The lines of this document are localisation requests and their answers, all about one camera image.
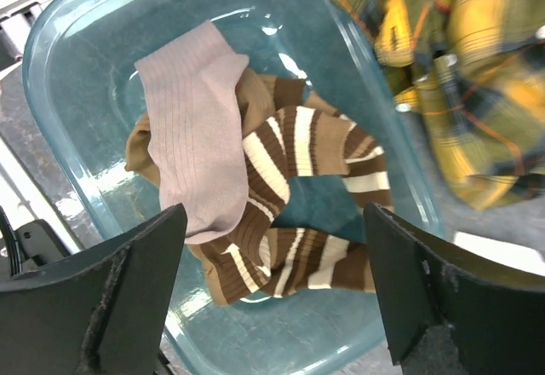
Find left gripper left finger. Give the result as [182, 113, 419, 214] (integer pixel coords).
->
[1, 205, 187, 374]

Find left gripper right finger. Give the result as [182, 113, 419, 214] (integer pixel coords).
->
[364, 203, 544, 374]

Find brown striped sock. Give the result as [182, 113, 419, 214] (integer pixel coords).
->
[187, 228, 376, 306]
[243, 106, 393, 222]

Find grey sock red stripes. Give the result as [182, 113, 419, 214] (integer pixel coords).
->
[135, 21, 249, 245]

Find plain tan sock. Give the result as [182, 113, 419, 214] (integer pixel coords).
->
[125, 68, 341, 187]

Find white towel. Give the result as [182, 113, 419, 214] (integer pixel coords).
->
[453, 232, 544, 263]

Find yellow plaid shirt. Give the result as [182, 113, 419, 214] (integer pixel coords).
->
[330, 0, 544, 211]

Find teal plastic basin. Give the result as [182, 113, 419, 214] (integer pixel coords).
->
[23, 0, 443, 374]

